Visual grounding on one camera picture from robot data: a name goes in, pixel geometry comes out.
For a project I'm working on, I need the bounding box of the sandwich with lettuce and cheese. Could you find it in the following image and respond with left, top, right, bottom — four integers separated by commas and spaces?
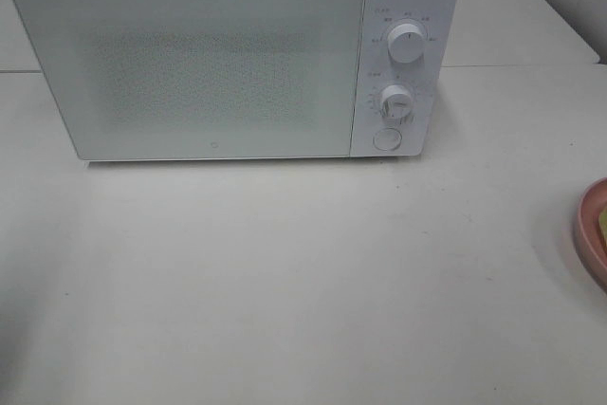
598, 207, 607, 250

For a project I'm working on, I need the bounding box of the pink round plate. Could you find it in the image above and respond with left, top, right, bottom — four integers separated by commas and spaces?
574, 178, 606, 291

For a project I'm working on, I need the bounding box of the white timer knob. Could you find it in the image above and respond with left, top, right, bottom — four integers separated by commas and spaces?
379, 84, 414, 120

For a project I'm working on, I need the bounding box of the white microwave door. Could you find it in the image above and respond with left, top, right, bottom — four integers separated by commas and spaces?
14, 0, 362, 161

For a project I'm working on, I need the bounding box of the round white door button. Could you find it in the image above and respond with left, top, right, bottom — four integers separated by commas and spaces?
373, 128, 402, 152

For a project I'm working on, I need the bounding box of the upper white round knob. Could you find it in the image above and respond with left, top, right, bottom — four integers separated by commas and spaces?
386, 19, 428, 64

